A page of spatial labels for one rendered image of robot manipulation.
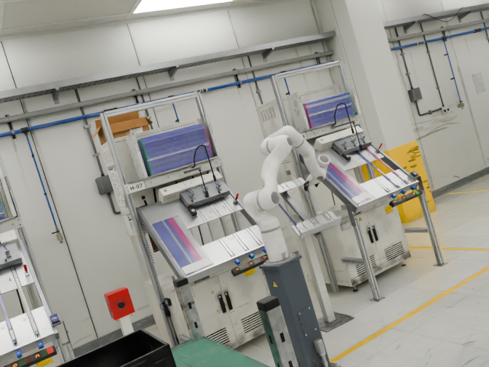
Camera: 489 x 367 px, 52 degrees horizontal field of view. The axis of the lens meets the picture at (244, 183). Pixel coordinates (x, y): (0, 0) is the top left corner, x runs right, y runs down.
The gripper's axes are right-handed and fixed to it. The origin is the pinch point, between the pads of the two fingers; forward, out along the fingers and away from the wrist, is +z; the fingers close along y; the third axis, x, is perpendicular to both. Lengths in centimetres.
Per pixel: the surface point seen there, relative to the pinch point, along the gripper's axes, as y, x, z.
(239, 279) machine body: 61, 25, 51
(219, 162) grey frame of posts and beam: 42, -55, 19
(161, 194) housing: 94, -44, 20
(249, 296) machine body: 57, 36, 60
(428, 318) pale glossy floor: -23, 112, 11
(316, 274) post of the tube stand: 13, 48, 39
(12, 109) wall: 162, -217, 80
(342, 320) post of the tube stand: 6, 81, 55
